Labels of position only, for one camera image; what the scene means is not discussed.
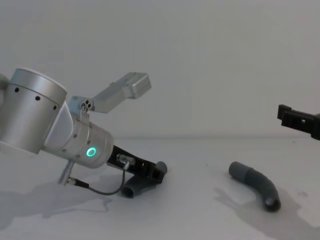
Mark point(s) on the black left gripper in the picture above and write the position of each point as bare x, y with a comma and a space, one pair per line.
135, 165

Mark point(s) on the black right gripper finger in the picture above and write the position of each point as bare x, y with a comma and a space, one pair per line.
297, 119

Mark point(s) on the grey plastic pipe elbow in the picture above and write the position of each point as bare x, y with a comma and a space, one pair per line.
260, 183
140, 188

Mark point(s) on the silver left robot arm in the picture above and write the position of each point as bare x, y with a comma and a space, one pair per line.
37, 117

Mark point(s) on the white table cloth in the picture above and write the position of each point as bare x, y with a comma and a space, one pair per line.
190, 215

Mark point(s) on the white backdrop curtain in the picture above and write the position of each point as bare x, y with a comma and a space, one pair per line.
200, 55

